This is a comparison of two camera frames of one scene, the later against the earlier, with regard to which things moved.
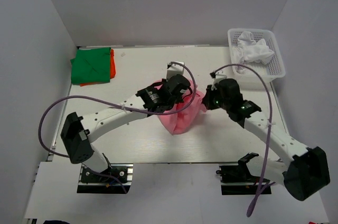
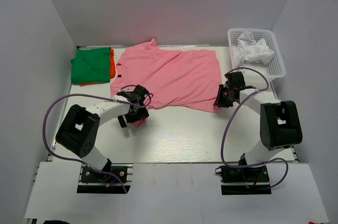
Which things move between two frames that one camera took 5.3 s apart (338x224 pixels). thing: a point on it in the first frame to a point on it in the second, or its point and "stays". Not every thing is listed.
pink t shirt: x=179 y=121 to x=189 y=79
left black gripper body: x=171 y=103 to x=141 y=113
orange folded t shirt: x=112 y=70 stays
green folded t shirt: x=91 y=66 stays
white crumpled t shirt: x=249 y=49 stays
